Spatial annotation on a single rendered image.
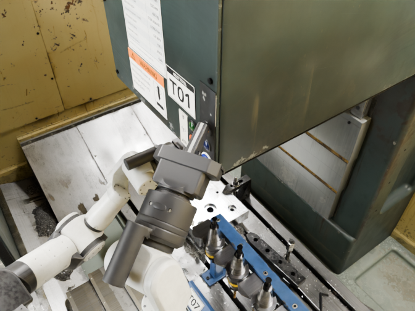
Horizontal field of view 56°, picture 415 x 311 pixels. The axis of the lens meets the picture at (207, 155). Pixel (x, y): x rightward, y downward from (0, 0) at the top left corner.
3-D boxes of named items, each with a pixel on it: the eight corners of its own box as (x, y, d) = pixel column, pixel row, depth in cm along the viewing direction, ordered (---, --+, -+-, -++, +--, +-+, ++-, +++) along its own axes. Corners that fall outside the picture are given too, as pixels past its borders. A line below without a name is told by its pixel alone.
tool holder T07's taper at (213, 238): (224, 242, 112) (225, 228, 107) (211, 249, 110) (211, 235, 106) (216, 231, 115) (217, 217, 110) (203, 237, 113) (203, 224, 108)
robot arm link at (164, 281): (176, 252, 59) (200, 306, 66) (137, 235, 64) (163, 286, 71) (147, 284, 55) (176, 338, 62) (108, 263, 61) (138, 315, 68)
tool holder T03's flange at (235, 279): (252, 274, 107) (253, 269, 106) (237, 287, 104) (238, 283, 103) (236, 259, 111) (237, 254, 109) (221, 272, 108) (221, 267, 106)
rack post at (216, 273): (209, 287, 137) (209, 238, 116) (201, 276, 140) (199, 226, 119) (231, 272, 141) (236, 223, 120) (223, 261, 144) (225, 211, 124)
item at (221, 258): (220, 270, 107) (220, 269, 107) (209, 257, 110) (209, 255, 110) (240, 257, 110) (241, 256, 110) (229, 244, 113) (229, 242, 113)
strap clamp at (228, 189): (225, 210, 161) (226, 186, 151) (220, 205, 163) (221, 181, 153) (249, 196, 167) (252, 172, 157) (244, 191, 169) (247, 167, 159)
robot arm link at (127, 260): (199, 236, 65) (172, 303, 62) (154, 219, 71) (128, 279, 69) (156, 216, 56) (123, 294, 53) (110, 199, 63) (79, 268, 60)
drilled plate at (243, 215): (199, 247, 144) (199, 239, 141) (160, 197, 161) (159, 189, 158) (247, 218, 154) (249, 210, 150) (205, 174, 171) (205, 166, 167)
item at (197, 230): (198, 242, 114) (198, 240, 113) (188, 230, 117) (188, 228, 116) (217, 231, 117) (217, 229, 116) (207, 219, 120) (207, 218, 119)
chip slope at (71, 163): (82, 268, 173) (67, 234, 155) (35, 178, 213) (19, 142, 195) (239, 183, 210) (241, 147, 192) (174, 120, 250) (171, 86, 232)
